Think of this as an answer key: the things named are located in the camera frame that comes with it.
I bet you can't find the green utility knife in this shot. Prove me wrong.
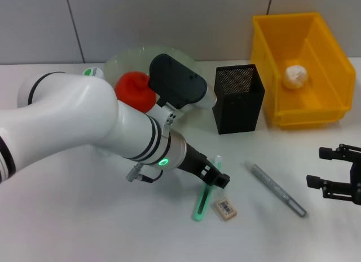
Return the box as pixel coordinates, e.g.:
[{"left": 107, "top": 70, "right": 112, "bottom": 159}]
[{"left": 192, "top": 154, "right": 223, "bottom": 222}]

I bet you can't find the beige barcode eraser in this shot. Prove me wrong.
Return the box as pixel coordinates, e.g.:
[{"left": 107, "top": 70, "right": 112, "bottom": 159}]
[{"left": 214, "top": 198, "right": 238, "bottom": 222}]

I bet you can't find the white paper ball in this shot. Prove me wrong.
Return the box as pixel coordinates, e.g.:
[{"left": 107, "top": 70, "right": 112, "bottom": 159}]
[{"left": 283, "top": 65, "right": 309, "bottom": 90}]

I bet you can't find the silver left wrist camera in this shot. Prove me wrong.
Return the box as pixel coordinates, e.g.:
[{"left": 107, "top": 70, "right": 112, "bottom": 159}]
[{"left": 148, "top": 53, "right": 217, "bottom": 125}]

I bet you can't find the left wrist connector cable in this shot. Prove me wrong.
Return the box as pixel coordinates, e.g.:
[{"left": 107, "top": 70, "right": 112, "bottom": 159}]
[{"left": 125, "top": 165, "right": 164, "bottom": 184}]

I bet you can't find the clear wavy glass fruit bowl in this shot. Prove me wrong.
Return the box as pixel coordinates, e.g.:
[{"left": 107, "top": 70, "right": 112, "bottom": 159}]
[{"left": 104, "top": 45, "right": 204, "bottom": 119}]

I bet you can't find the yellow plastic storage bin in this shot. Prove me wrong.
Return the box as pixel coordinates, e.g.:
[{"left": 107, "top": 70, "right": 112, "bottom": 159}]
[{"left": 252, "top": 11, "right": 356, "bottom": 130}]

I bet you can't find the clear green-label water bottle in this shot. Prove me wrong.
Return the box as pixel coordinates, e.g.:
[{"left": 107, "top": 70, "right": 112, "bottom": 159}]
[{"left": 81, "top": 66, "right": 107, "bottom": 80}]

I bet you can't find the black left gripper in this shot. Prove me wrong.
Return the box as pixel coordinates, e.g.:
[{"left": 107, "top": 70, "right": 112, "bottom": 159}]
[{"left": 177, "top": 145, "right": 231, "bottom": 189}]

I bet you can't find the black mesh pen holder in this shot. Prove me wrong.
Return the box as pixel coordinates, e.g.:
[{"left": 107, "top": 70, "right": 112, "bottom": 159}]
[{"left": 212, "top": 64, "right": 266, "bottom": 135}]

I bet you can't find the orange fruit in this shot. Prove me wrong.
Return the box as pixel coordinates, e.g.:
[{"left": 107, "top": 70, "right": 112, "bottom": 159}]
[{"left": 114, "top": 72, "right": 157, "bottom": 114}]

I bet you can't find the grey glitter pen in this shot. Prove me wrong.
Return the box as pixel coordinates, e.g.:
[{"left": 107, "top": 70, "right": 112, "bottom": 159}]
[{"left": 244, "top": 161, "right": 308, "bottom": 217}]

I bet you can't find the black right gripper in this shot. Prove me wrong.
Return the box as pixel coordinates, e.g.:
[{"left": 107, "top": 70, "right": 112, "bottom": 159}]
[{"left": 306, "top": 143, "right": 361, "bottom": 205}]

